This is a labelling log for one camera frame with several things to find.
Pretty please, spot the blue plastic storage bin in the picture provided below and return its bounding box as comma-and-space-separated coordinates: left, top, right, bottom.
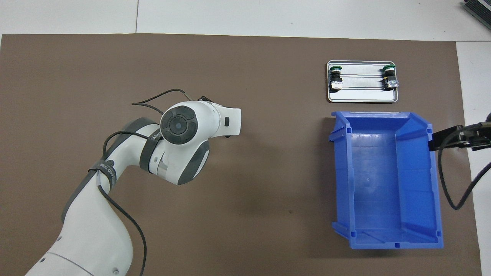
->
329, 111, 444, 250

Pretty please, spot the grey ribbed device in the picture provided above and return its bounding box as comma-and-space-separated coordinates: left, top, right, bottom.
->
462, 0, 491, 31

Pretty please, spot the silver metal tray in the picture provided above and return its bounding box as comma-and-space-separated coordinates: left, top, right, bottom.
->
327, 60, 399, 103

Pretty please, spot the green push button switch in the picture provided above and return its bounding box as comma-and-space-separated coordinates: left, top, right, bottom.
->
382, 65, 399, 89
330, 66, 344, 92

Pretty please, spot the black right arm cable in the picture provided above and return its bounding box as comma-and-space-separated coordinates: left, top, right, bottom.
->
437, 122, 491, 210

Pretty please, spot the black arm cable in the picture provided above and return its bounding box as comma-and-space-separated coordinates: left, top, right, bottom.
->
87, 89, 192, 276
437, 122, 491, 210

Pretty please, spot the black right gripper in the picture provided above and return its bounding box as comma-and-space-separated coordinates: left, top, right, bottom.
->
428, 121, 491, 152

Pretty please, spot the brown paper table mat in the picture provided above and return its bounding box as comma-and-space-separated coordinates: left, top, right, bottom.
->
0, 34, 482, 276

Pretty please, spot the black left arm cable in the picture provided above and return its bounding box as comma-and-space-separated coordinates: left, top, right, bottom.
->
87, 89, 192, 276

